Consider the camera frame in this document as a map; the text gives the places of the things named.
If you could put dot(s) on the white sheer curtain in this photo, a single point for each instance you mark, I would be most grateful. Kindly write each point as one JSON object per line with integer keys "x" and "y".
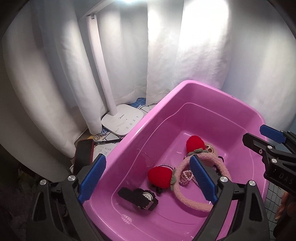
{"x": 55, "y": 53}

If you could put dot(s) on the pink plastic bin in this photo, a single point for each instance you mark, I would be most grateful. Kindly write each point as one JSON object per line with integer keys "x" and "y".
{"x": 192, "y": 108}

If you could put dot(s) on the white paper with writing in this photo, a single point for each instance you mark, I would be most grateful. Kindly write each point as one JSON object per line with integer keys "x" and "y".
{"x": 104, "y": 149}

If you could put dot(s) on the black wrist watch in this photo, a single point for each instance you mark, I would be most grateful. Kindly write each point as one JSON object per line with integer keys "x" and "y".
{"x": 144, "y": 199}

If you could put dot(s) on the white desk lamp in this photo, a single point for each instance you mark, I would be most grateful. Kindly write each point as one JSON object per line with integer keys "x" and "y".
{"x": 122, "y": 118}

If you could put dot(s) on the person's right hand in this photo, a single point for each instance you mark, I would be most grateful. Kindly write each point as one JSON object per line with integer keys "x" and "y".
{"x": 287, "y": 204}

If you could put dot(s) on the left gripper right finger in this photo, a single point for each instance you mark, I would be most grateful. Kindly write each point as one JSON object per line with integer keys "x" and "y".
{"x": 203, "y": 178}

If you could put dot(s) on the black pen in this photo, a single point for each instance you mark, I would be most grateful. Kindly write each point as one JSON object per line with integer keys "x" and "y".
{"x": 104, "y": 142}

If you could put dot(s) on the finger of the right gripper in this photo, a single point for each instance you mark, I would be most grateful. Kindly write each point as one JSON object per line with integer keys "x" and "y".
{"x": 273, "y": 134}
{"x": 258, "y": 145}

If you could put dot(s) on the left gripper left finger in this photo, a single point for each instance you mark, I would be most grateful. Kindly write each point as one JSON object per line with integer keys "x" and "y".
{"x": 89, "y": 177}

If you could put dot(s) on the pink fuzzy strawberry headband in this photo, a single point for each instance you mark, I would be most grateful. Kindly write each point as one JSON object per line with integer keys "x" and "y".
{"x": 164, "y": 177}

